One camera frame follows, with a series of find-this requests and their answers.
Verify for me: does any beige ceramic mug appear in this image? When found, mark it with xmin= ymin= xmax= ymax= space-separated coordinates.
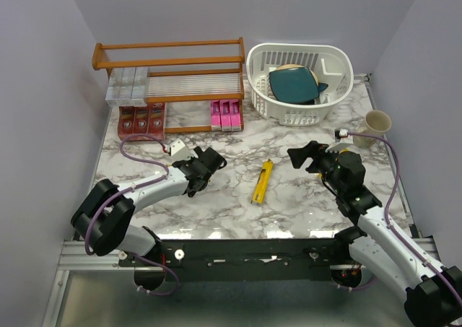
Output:
xmin=353 ymin=110 xmax=392 ymax=149

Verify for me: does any teal square plate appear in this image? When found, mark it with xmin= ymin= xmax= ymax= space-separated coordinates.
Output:
xmin=269 ymin=69 xmax=320 ymax=105

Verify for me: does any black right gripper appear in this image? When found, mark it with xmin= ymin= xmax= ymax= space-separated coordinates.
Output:
xmin=288 ymin=139 xmax=344 ymax=194

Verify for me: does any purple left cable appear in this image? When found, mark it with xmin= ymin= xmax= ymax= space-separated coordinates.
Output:
xmin=83 ymin=134 xmax=180 ymax=296

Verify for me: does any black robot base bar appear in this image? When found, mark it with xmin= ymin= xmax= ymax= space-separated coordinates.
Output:
xmin=119 ymin=238 xmax=367 ymax=288

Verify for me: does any yellow toothpaste box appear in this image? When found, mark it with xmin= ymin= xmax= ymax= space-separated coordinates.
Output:
xmin=251 ymin=159 xmax=274 ymax=206

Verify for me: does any silver toothpaste box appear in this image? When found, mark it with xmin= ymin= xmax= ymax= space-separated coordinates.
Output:
xmin=131 ymin=66 xmax=149 ymax=107
xmin=105 ymin=68 xmax=123 ymax=107
xmin=118 ymin=67 xmax=136 ymax=106

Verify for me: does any orange wooden three-tier shelf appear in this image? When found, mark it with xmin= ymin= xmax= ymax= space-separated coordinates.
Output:
xmin=92 ymin=38 xmax=245 ymax=134

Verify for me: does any red 3D toothpaste box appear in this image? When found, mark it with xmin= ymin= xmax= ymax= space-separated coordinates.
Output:
xmin=117 ymin=107 xmax=136 ymax=140
xmin=133 ymin=107 xmax=149 ymax=141
xmin=147 ymin=103 xmax=165 ymax=140

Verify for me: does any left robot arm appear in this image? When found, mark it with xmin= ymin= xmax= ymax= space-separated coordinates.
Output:
xmin=71 ymin=147 xmax=227 ymax=266

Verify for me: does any large pink toothpaste box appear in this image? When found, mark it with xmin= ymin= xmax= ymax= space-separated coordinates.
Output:
xmin=210 ymin=100 xmax=222 ymax=131

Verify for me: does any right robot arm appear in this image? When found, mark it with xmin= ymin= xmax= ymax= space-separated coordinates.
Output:
xmin=287 ymin=141 xmax=461 ymax=326

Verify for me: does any white plastic basket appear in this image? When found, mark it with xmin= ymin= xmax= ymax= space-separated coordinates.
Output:
xmin=245 ymin=43 xmax=354 ymax=126

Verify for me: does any beige round plate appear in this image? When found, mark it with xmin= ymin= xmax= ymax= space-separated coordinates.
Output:
xmin=276 ymin=64 xmax=319 ymax=85

